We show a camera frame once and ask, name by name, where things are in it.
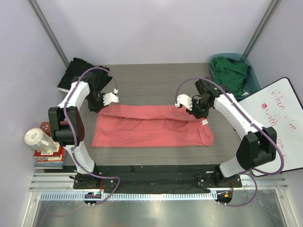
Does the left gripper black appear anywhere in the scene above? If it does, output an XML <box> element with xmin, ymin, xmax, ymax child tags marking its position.
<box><xmin>85</xmin><ymin>91</ymin><xmax>108</xmax><ymax>114</ymax></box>

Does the red t shirt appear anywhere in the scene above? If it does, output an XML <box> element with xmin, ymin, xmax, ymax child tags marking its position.
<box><xmin>92</xmin><ymin>105</ymin><xmax>214</xmax><ymax>148</ymax></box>

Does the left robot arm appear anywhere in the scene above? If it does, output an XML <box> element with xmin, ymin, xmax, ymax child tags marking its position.
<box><xmin>48</xmin><ymin>67</ymin><xmax>109</xmax><ymax>189</ymax></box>

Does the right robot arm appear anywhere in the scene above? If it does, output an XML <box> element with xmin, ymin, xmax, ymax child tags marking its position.
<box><xmin>187</xmin><ymin>79</ymin><xmax>277</xmax><ymax>187</ymax></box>

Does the stack of books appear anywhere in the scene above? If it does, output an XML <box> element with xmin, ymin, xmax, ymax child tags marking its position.
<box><xmin>33</xmin><ymin>142</ymin><xmax>66</xmax><ymax>169</ymax></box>

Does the white folded t shirt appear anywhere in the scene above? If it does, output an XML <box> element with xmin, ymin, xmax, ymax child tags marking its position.
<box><xmin>58</xmin><ymin>87</ymin><xmax>69</xmax><ymax>93</ymax></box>

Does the black folded t shirt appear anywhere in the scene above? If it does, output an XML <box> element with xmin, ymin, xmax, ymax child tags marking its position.
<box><xmin>57</xmin><ymin>58</ymin><xmax>112</xmax><ymax>91</ymax></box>

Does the green t shirt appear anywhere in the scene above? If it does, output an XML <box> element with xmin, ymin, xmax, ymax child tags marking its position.
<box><xmin>210</xmin><ymin>56</ymin><xmax>249</xmax><ymax>97</ymax></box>

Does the blue plastic bin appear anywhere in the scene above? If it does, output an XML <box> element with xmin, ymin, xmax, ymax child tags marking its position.
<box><xmin>210</xmin><ymin>53</ymin><xmax>260</xmax><ymax>101</ymax></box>

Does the small red box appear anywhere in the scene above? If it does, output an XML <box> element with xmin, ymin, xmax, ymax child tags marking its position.
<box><xmin>40</xmin><ymin>122</ymin><xmax>52</xmax><ymax>137</ymax></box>

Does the clear plastic jar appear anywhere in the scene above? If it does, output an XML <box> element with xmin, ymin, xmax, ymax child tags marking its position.
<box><xmin>24</xmin><ymin>128</ymin><xmax>57</xmax><ymax>152</ymax></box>

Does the white whiteboard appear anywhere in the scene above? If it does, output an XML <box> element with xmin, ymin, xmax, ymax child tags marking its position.
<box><xmin>240</xmin><ymin>78</ymin><xmax>303</xmax><ymax>172</ymax></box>

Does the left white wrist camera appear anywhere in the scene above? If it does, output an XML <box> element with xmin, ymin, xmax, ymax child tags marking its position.
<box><xmin>102</xmin><ymin>93</ymin><xmax>119</xmax><ymax>106</ymax></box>

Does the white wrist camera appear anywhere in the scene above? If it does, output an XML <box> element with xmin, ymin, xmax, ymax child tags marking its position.
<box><xmin>175</xmin><ymin>94</ymin><xmax>193</xmax><ymax>111</ymax></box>
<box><xmin>102</xmin><ymin>93</ymin><xmax>119</xmax><ymax>106</ymax></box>

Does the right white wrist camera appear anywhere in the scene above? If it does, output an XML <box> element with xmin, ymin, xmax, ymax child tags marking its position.
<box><xmin>175</xmin><ymin>94</ymin><xmax>193</xmax><ymax>111</ymax></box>

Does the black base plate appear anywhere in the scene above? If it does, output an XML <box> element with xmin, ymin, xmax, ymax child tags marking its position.
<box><xmin>72</xmin><ymin>165</ymin><xmax>242</xmax><ymax>194</ymax></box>

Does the aluminium rail frame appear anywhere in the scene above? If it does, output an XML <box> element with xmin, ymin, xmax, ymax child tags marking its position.
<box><xmin>22</xmin><ymin>171</ymin><xmax>299</xmax><ymax>227</ymax></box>

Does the left aluminium corner post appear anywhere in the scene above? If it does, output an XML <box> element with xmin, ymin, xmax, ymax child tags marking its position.
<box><xmin>27</xmin><ymin>0</ymin><xmax>69</xmax><ymax>67</ymax></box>

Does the aluminium corner post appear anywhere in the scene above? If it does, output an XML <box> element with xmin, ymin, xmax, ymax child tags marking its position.
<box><xmin>243</xmin><ymin>0</ymin><xmax>281</xmax><ymax>58</ymax></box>
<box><xmin>27</xmin><ymin>0</ymin><xmax>69</xmax><ymax>67</ymax></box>

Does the right aluminium corner post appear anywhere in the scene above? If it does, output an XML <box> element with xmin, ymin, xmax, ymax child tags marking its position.
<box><xmin>243</xmin><ymin>0</ymin><xmax>281</xmax><ymax>58</ymax></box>

